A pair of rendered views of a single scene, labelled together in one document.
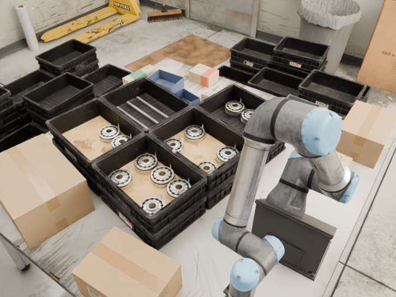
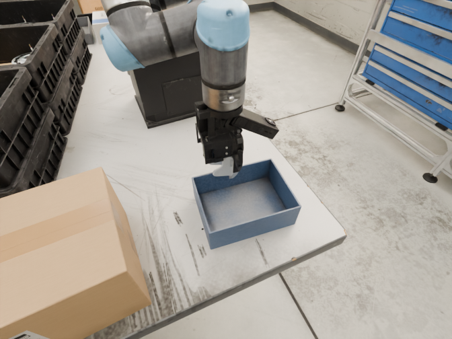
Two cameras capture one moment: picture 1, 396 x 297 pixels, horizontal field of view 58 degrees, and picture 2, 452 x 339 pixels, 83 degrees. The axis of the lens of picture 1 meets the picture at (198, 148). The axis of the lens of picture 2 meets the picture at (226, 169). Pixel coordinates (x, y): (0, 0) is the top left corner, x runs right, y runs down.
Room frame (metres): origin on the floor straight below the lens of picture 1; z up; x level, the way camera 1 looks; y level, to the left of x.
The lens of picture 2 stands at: (0.28, 0.21, 1.21)
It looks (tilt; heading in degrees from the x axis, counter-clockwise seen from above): 47 degrees down; 302
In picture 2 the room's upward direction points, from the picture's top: straight up
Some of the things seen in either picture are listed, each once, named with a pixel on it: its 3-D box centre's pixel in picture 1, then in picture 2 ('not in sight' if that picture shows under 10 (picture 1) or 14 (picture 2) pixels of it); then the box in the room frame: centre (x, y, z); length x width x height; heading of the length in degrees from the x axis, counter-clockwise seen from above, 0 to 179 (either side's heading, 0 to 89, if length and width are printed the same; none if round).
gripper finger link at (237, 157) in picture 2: not in sight; (235, 155); (0.46, -0.12, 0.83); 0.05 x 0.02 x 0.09; 140
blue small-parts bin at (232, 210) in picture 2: not in sight; (243, 200); (0.42, -0.09, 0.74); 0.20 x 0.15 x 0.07; 50
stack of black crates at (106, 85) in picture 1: (106, 96); not in sight; (2.47, 0.74, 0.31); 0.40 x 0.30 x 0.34; 145
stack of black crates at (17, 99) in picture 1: (35, 104); not in sight; (2.37, 1.30, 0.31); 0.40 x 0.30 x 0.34; 145
